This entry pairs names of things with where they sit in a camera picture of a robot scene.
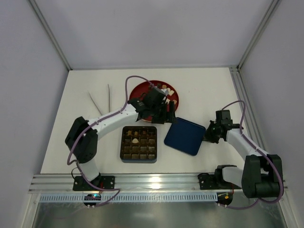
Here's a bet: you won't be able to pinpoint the blue box lid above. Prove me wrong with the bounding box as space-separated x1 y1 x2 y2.
164 117 206 156

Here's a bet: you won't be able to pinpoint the white heart chocolate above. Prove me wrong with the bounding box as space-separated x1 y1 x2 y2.
132 138 139 144

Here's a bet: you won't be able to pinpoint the blue chocolate box with tray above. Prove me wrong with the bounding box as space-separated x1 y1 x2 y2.
120 126 158 163

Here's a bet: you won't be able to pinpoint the metal serving tongs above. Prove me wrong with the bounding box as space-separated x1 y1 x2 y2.
87 84 111 115

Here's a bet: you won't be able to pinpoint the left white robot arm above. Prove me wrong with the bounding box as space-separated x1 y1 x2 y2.
65 87 175 186

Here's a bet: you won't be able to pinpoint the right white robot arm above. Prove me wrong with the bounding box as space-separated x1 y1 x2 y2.
203 110 284 200

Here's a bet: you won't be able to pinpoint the round red tray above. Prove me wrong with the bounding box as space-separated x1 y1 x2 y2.
128 80 179 123

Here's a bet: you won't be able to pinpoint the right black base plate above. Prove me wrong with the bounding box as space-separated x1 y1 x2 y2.
197 173 233 190

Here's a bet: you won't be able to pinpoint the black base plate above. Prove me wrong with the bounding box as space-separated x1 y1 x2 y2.
197 173 233 190
73 175 115 191

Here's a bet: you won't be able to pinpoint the aluminium front rail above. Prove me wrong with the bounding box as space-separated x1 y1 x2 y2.
28 172 288 193

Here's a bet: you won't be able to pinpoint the slotted cable duct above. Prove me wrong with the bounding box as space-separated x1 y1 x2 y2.
39 192 218 203

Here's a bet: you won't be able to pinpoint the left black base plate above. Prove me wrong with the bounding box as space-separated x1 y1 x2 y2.
73 175 115 191

